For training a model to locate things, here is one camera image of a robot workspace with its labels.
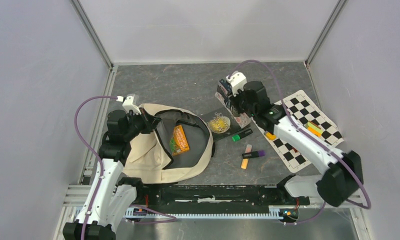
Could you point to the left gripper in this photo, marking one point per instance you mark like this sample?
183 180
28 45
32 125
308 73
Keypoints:
150 122

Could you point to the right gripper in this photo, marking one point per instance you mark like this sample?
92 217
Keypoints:
233 100

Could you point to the beige canvas backpack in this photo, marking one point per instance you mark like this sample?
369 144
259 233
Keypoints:
151 157

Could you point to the orange green book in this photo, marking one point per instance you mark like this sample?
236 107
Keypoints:
178 143

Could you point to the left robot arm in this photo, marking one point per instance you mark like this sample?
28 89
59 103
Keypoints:
109 196

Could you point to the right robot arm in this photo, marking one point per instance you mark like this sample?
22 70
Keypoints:
340 174

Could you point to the black gold book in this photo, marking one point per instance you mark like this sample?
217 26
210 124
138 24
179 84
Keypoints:
222 124

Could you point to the green highlighter pen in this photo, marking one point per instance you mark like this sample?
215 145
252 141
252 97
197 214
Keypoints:
242 135

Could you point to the purple highlighter pen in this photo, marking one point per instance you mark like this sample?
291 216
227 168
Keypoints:
253 154

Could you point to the black white chessboard mat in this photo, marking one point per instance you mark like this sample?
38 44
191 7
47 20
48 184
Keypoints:
304 110

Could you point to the orange highlighter pen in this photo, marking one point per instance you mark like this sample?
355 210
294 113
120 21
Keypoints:
244 163

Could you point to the colourful toy block pile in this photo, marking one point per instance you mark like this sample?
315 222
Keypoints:
314 128

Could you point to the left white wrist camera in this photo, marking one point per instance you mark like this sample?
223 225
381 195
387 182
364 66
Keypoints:
130 104

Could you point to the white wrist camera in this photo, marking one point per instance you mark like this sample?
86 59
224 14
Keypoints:
130 104
236 80

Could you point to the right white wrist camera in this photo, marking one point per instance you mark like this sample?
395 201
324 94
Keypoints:
236 80

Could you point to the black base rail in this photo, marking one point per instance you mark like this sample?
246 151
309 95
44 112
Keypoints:
221 201

